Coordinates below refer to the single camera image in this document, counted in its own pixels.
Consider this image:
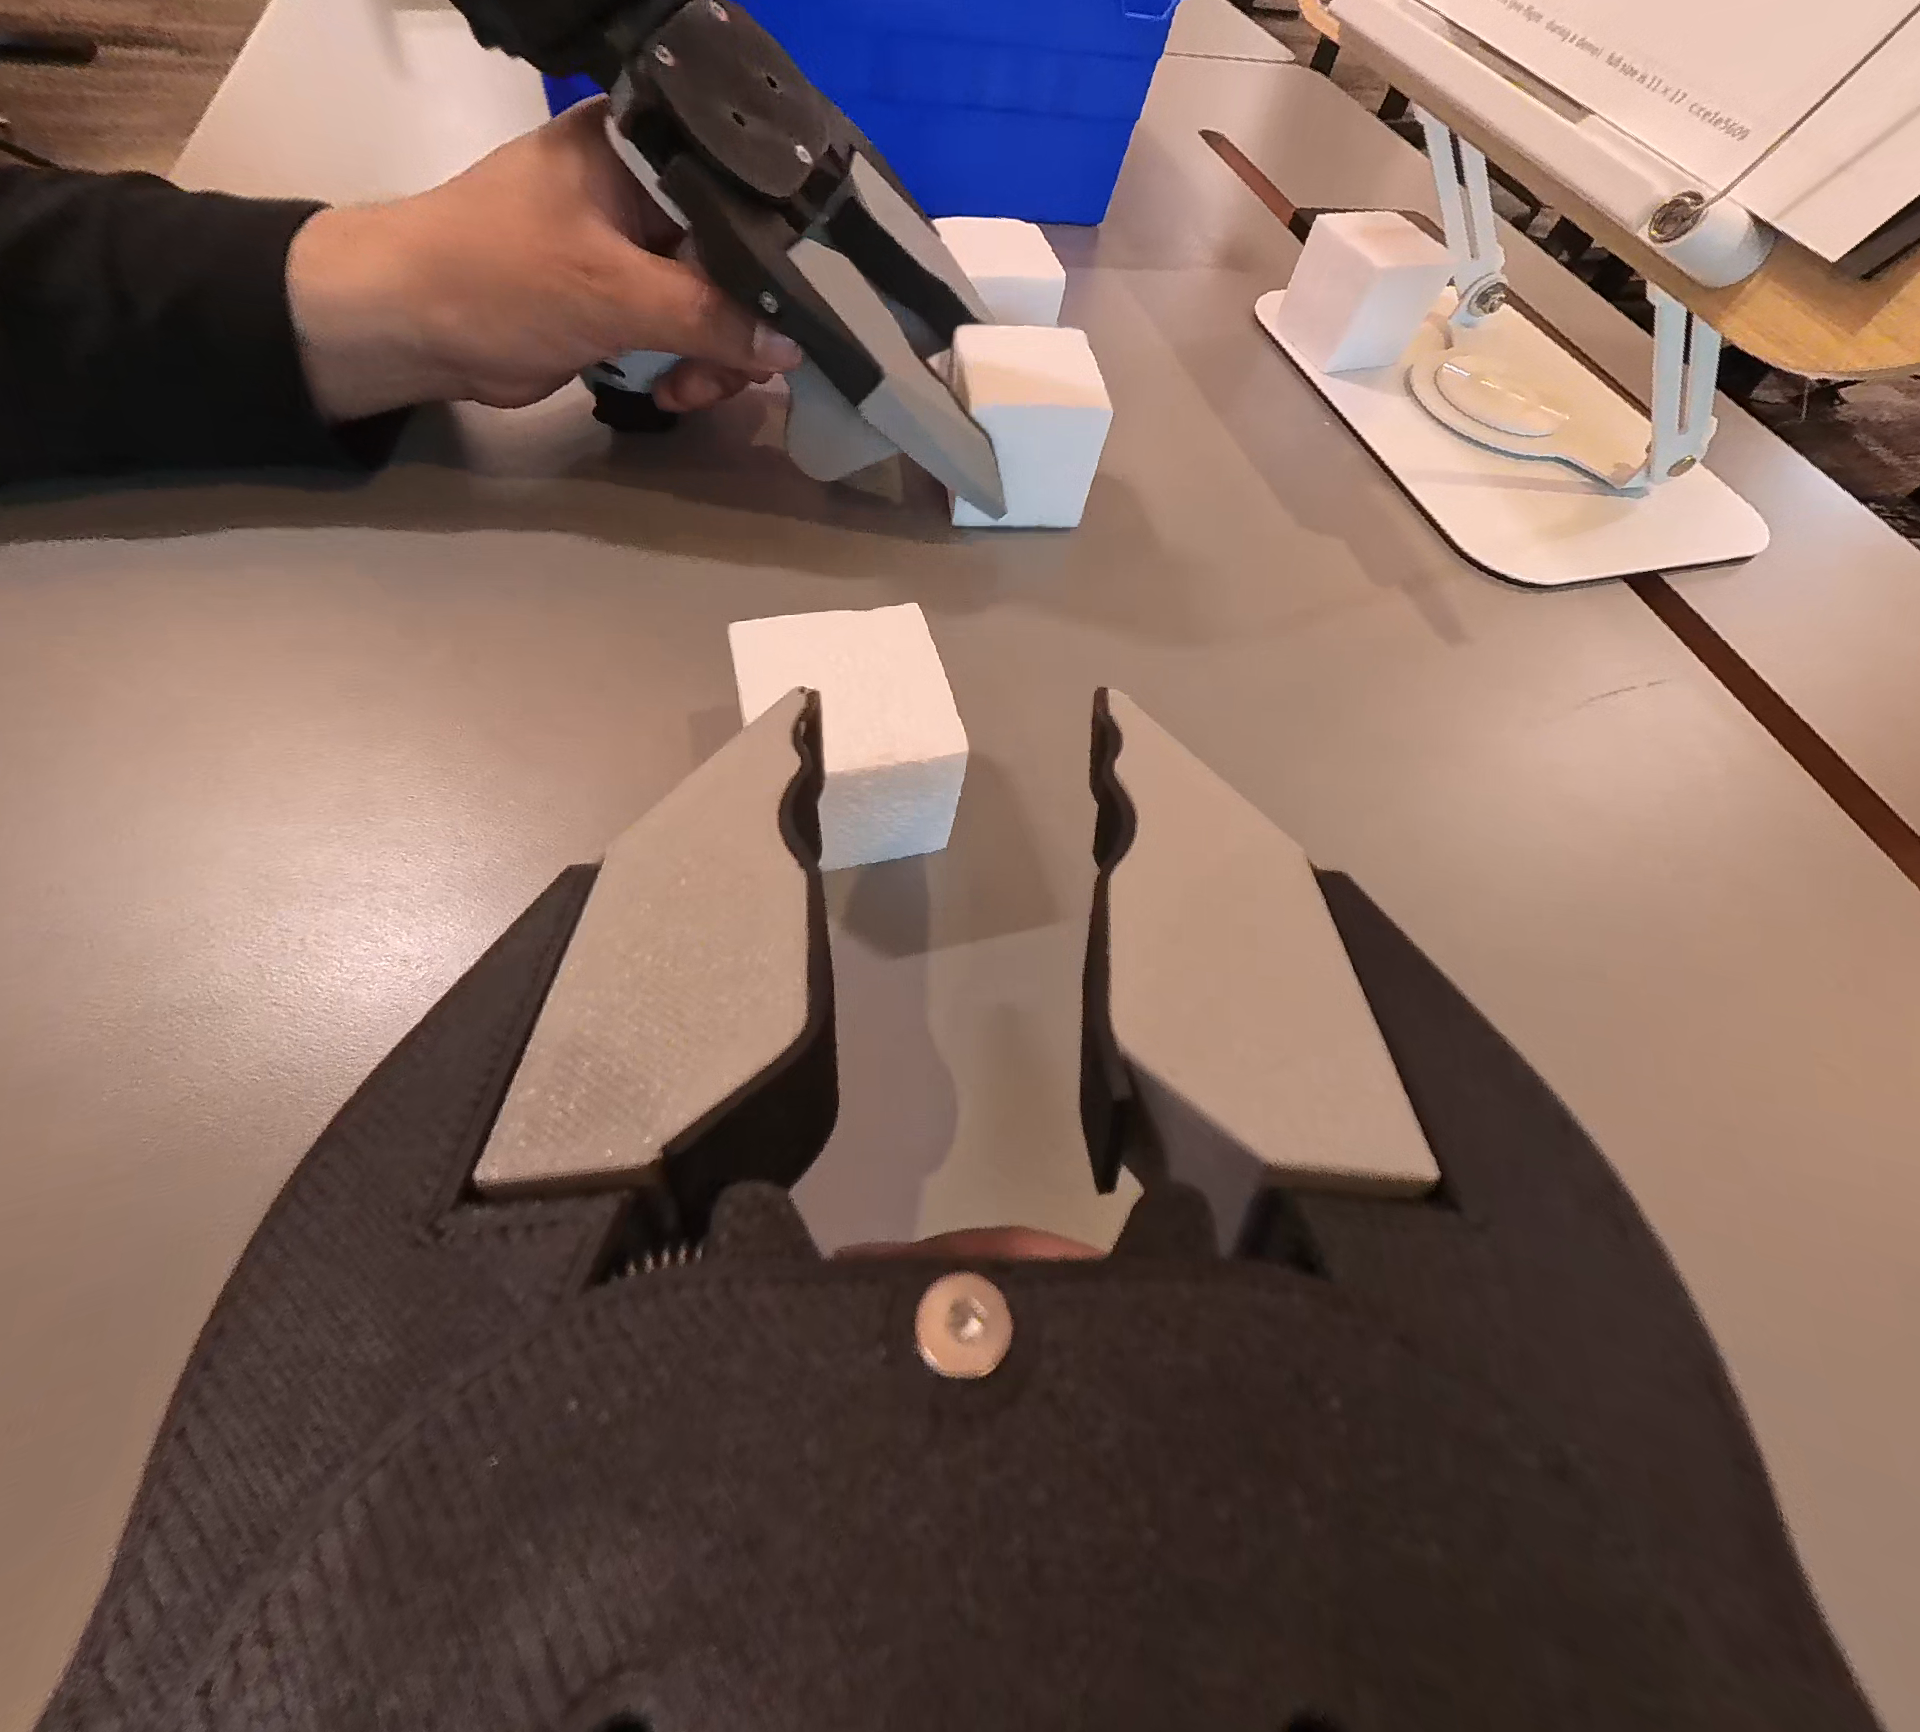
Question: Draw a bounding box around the white hard foam cube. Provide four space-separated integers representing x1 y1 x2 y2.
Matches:
727 603 971 873
925 214 1068 327
945 323 1115 531
1282 209 1453 377

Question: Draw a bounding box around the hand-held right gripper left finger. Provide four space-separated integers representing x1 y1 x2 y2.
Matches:
473 686 838 1231

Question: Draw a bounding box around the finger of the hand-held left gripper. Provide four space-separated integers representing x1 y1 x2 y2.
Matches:
787 245 1009 522
818 149 994 342

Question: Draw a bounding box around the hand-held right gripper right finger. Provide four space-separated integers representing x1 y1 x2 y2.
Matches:
1079 686 1446 1254

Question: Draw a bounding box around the person's left hand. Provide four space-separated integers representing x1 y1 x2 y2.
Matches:
285 94 806 421

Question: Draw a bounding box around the large blue plastic bin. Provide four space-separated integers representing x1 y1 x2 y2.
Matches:
543 0 1190 227

